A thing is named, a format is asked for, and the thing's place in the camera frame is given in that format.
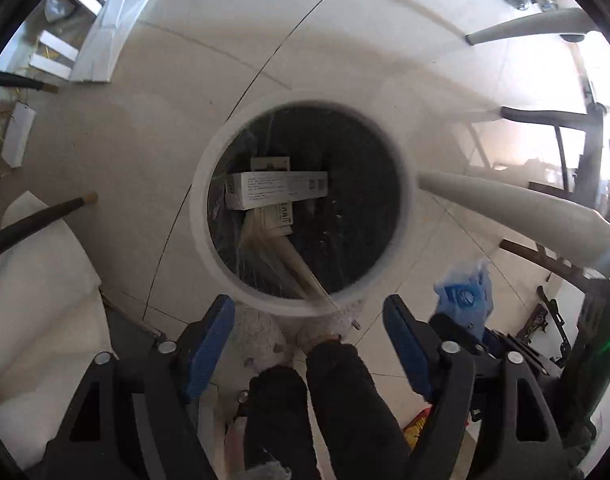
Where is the blue plastic bag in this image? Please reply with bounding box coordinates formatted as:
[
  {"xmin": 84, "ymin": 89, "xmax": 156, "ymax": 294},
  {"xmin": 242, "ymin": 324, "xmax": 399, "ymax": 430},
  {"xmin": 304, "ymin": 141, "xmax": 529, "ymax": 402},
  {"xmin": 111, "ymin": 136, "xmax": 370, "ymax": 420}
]
[{"xmin": 433, "ymin": 259, "xmax": 494, "ymax": 332}]

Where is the red snack packet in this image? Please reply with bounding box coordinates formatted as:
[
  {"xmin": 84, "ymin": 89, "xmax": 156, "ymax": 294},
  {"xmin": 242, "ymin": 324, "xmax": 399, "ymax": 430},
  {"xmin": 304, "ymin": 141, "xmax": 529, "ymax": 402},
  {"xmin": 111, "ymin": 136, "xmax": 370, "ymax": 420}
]
[{"xmin": 402, "ymin": 406, "xmax": 432, "ymax": 451}]

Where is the clear plastic wrapper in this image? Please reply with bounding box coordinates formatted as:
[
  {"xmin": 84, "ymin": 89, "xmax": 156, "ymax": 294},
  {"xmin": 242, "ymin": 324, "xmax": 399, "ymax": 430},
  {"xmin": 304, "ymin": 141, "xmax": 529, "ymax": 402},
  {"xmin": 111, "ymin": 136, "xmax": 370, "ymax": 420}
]
[{"xmin": 235, "ymin": 205, "xmax": 336, "ymax": 306}]

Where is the black metal stand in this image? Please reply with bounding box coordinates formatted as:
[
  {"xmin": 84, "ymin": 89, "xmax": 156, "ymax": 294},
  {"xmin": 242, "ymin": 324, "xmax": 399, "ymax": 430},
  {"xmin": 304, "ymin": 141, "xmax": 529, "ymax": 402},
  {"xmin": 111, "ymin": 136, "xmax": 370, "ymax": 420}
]
[{"xmin": 500, "ymin": 102, "xmax": 608, "ymax": 196}]

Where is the person's dark trouser leg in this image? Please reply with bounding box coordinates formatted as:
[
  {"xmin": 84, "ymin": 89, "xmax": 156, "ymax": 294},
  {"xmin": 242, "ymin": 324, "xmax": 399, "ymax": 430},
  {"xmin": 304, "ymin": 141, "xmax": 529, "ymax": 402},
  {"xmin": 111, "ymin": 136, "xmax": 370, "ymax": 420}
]
[
  {"xmin": 305, "ymin": 342, "xmax": 411, "ymax": 480},
  {"xmin": 242, "ymin": 365, "xmax": 321, "ymax": 480}
]

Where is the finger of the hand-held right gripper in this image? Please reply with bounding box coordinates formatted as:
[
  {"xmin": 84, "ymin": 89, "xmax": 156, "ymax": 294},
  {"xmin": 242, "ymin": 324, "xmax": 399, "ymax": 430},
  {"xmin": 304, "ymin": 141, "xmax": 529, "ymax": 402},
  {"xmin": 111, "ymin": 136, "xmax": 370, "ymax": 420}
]
[
  {"xmin": 429, "ymin": 313, "xmax": 486, "ymax": 348},
  {"xmin": 482, "ymin": 329, "xmax": 548, "ymax": 376}
]

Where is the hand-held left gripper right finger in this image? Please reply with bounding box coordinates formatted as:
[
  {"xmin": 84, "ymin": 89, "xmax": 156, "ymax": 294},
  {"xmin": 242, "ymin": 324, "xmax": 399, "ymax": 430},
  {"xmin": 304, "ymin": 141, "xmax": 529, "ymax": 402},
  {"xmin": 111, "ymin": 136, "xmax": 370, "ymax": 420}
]
[{"xmin": 382, "ymin": 294, "xmax": 570, "ymax": 480}]

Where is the white fluffy slipper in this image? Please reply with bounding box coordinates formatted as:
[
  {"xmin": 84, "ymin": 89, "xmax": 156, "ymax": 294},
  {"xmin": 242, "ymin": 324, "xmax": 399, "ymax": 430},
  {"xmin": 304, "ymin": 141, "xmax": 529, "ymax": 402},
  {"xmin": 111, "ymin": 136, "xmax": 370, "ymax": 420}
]
[
  {"xmin": 232, "ymin": 305, "xmax": 292, "ymax": 376},
  {"xmin": 295, "ymin": 299, "xmax": 365, "ymax": 353}
]

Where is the white round trash bin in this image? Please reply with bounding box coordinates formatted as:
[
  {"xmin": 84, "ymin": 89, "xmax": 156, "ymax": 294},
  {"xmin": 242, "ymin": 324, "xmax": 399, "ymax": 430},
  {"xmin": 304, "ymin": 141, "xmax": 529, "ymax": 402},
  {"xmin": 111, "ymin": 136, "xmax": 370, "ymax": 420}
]
[{"xmin": 189, "ymin": 90, "xmax": 417, "ymax": 318}]

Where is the white chair seat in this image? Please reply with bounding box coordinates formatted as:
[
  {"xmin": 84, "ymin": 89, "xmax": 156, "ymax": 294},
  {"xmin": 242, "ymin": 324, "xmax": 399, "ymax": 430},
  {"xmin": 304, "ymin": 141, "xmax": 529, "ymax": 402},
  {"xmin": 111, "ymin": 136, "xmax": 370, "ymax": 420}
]
[{"xmin": 0, "ymin": 190, "xmax": 118, "ymax": 471}]

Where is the white flat cardboard box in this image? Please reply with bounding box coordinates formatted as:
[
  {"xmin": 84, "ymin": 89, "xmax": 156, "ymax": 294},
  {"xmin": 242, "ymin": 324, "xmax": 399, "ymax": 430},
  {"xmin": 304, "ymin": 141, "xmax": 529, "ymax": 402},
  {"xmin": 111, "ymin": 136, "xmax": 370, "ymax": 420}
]
[{"xmin": 68, "ymin": 0, "xmax": 157, "ymax": 84}]

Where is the dark carved wooden piece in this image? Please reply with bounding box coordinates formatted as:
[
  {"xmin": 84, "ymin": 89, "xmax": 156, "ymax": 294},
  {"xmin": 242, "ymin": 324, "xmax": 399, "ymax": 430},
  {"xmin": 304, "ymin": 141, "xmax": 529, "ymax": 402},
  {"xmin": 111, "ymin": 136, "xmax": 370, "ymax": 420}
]
[{"xmin": 518, "ymin": 285, "xmax": 573, "ymax": 361}]

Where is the small white box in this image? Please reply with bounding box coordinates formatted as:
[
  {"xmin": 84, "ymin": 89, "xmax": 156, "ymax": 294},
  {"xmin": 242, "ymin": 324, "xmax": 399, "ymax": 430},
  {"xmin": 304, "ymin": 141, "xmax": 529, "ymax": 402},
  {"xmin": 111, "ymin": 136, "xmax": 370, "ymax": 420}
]
[{"xmin": 1, "ymin": 102, "xmax": 36, "ymax": 169}]

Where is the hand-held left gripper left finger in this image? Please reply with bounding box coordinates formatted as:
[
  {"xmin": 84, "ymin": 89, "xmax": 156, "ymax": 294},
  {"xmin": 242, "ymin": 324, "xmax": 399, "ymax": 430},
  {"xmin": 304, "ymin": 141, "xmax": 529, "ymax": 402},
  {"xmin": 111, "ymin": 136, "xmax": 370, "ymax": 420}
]
[{"xmin": 42, "ymin": 294, "xmax": 237, "ymax": 480}]

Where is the white carton box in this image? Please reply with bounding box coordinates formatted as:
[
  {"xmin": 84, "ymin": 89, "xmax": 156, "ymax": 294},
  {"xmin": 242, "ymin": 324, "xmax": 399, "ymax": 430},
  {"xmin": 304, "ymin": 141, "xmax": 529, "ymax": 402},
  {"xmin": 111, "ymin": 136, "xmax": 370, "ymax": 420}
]
[{"xmin": 225, "ymin": 170, "xmax": 330, "ymax": 211}]

